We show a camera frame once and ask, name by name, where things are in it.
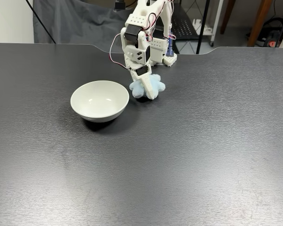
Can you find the white bowl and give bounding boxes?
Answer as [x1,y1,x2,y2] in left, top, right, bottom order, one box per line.
[70,80,130,123]

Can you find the red white gripper cable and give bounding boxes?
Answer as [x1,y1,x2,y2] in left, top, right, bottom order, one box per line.
[109,34,131,71]

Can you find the black perforated shelf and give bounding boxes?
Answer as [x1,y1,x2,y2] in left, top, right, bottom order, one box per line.
[173,7,203,40]

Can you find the black pole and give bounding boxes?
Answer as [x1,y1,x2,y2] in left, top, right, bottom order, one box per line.
[196,0,211,55]

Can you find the white plastic part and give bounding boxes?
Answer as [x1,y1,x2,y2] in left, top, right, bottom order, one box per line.
[192,18,213,33]

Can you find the brown wooden leg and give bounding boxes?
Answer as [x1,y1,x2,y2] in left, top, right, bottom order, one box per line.
[220,0,236,35]
[247,0,274,47]

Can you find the thin black stand leg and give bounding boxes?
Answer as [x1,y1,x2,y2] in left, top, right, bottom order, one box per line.
[25,0,57,44]

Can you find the skyblue plush doll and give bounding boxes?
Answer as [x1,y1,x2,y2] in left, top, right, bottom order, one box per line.
[128,73,166,99]

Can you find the gray cloth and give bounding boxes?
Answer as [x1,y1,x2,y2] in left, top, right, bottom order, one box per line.
[33,0,133,54]

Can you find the black vacuum cleaner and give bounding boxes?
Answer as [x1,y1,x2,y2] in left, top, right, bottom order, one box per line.
[246,16,283,48]

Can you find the blue table clamp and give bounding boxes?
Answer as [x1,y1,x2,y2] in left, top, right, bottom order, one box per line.
[166,36,175,57]

